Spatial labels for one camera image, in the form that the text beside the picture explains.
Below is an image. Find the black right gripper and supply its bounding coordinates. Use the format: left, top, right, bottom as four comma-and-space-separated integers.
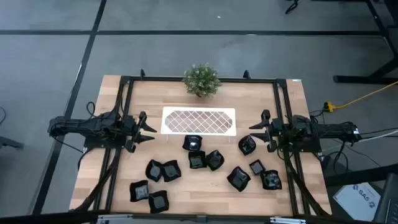
248, 108, 285, 154

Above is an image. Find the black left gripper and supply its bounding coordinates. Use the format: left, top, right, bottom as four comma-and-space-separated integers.
125, 110, 158, 154

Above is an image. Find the glossy black mini plate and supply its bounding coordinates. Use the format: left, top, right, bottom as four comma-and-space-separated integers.
205, 149, 225, 172
182, 134, 203, 152
260, 169, 283, 191
145, 159, 163, 183
238, 134, 257, 156

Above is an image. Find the wavy-edged black mini plate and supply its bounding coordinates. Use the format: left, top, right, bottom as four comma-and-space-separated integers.
226, 166, 252, 193
160, 159, 182, 183
147, 190, 170, 214
129, 179, 150, 203

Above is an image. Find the flat-rimmed square black plate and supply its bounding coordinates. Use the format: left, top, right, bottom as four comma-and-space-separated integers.
188, 150, 208, 170

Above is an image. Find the green potted plant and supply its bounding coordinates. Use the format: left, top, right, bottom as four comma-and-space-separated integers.
182, 63, 222, 98

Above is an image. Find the black desk beam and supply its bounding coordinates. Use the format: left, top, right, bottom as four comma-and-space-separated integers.
325, 163, 398, 187

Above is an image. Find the white paper sheet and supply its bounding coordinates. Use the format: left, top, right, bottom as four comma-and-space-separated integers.
332, 182, 382, 222

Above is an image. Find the black front beam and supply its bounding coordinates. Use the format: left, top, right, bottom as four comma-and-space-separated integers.
0, 210, 398, 224

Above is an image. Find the grey chair base leg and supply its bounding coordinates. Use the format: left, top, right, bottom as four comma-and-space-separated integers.
0, 135, 25, 150

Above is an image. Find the black laptop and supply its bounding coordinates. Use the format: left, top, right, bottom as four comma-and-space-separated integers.
372, 172, 398, 224

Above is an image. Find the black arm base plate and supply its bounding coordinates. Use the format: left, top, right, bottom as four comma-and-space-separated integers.
279, 136, 323, 154
83, 136, 127, 150

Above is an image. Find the black aluminium table frame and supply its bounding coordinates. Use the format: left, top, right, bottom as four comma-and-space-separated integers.
70, 74, 332, 217

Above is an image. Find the white wire lattice rack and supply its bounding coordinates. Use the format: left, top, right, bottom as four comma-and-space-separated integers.
160, 106, 237, 143

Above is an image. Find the black cable bundle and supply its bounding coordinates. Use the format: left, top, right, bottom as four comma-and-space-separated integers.
284, 152, 330, 217
74, 148, 122, 212

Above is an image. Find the yellow extension cord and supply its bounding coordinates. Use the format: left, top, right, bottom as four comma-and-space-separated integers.
324, 80, 398, 113

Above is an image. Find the silver metal bracket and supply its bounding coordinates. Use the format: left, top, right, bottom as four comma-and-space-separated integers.
96, 214, 134, 224
269, 217, 307, 224

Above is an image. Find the black desk leg frame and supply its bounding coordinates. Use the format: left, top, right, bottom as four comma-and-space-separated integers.
333, 0, 398, 85

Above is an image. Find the white floor cable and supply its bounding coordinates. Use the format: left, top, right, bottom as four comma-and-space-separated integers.
322, 129, 398, 152

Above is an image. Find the black hanging cable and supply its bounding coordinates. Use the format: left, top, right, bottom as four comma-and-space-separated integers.
285, 0, 300, 15

